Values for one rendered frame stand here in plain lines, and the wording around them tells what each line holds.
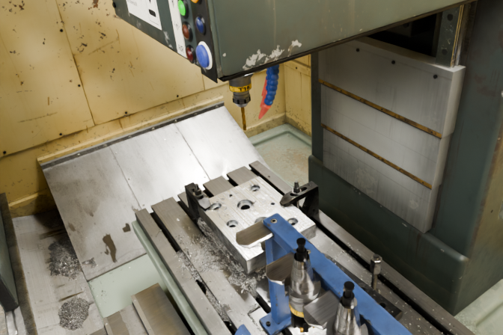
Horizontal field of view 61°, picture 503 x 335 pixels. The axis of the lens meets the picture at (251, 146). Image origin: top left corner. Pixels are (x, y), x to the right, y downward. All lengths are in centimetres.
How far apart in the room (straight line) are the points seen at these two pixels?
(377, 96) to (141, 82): 111
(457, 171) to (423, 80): 26
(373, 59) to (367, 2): 57
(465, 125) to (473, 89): 10
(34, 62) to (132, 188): 62
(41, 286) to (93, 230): 27
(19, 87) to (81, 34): 31
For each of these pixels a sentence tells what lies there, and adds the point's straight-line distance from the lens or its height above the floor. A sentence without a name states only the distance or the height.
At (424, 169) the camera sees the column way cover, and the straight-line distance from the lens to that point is 126.
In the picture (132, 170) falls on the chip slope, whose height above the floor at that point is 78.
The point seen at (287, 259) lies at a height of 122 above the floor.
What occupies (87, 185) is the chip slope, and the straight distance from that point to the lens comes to 195.
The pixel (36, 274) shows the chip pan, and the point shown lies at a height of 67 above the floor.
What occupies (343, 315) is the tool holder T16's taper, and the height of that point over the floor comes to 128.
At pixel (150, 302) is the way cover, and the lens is 147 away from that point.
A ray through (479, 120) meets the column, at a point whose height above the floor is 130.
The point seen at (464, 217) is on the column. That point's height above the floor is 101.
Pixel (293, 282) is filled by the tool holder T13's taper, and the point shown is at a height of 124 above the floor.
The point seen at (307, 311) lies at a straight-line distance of 77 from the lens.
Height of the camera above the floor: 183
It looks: 32 degrees down
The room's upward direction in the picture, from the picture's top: 6 degrees counter-clockwise
